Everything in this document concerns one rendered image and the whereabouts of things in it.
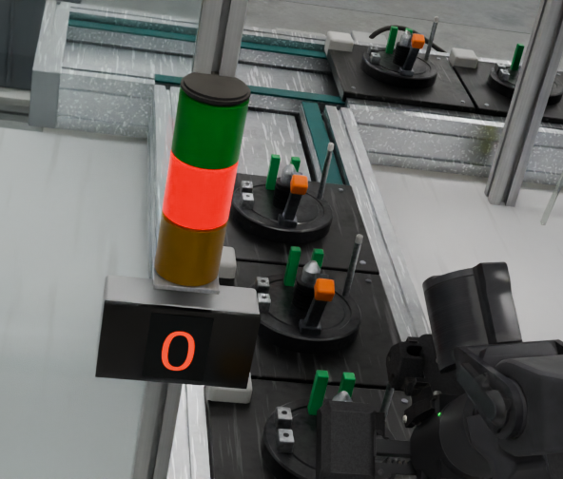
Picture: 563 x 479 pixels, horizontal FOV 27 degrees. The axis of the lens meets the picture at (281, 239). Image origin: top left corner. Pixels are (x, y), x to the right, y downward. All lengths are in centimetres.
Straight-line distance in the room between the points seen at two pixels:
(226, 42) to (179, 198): 12
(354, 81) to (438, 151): 19
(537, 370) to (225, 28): 34
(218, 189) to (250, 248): 68
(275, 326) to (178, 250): 49
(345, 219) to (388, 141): 44
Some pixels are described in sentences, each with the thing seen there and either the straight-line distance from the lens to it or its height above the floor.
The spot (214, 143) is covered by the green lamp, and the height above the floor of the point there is 138.
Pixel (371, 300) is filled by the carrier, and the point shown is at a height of 97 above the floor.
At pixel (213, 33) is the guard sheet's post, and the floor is 145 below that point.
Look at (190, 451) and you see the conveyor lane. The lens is 122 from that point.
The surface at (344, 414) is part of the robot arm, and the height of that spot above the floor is 124.
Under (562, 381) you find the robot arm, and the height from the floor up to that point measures 138.
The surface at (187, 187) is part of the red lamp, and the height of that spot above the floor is 134.
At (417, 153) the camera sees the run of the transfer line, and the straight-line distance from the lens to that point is 210.
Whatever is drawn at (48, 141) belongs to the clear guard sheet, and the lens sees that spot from 90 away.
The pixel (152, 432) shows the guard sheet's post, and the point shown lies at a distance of 104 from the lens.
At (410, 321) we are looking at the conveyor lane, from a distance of 150.
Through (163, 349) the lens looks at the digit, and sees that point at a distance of 93.
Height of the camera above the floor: 174
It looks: 29 degrees down
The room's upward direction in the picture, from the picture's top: 12 degrees clockwise
